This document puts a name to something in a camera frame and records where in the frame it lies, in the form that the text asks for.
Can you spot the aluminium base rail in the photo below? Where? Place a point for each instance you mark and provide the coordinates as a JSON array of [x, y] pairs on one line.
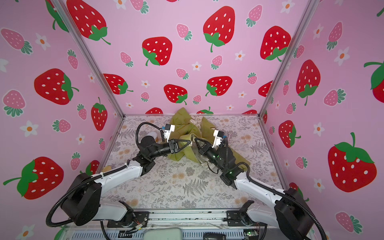
[[189, 219]]

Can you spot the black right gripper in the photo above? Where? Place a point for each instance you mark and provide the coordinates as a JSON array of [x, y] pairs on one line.
[[206, 149]]

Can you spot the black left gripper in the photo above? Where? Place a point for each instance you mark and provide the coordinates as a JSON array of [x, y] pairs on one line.
[[172, 147]]

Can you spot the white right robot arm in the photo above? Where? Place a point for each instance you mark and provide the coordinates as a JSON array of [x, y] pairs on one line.
[[292, 214]]

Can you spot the small white-lidded can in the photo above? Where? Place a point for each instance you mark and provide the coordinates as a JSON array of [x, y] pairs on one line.
[[154, 135]]

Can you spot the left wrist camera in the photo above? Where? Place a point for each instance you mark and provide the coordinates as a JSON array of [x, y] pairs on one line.
[[166, 132]]

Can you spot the tan cardboard box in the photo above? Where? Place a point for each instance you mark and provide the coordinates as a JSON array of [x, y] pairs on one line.
[[106, 169]]

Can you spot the green zip jacket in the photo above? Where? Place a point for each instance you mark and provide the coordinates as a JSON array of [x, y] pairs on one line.
[[188, 128]]

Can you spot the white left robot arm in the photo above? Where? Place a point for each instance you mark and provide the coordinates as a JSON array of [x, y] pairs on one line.
[[82, 202]]

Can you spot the black device on rail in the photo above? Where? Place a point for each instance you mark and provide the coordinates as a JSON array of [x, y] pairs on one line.
[[214, 236]]

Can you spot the white device on rail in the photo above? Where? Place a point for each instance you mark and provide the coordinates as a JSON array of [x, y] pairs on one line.
[[163, 234]]

